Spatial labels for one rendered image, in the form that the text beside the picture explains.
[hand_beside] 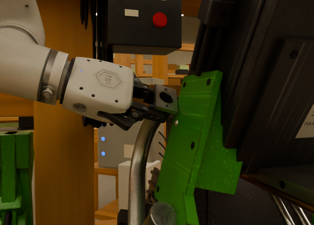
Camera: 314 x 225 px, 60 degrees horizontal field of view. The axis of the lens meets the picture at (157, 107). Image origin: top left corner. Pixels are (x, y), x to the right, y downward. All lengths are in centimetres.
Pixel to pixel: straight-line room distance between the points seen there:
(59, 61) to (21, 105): 39
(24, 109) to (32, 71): 39
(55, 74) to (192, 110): 20
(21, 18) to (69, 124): 30
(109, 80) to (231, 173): 23
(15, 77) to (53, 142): 32
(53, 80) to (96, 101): 7
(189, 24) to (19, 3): 1161
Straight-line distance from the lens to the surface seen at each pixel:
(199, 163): 37
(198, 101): 39
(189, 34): 1195
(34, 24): 51
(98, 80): 43
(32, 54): 43
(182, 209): 37
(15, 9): 50
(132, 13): 63
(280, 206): 45
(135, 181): 50
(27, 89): 43
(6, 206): 58
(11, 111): 80
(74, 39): 71
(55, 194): 74
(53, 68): 42
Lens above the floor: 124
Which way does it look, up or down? 2 degrees down
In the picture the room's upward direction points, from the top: straight up
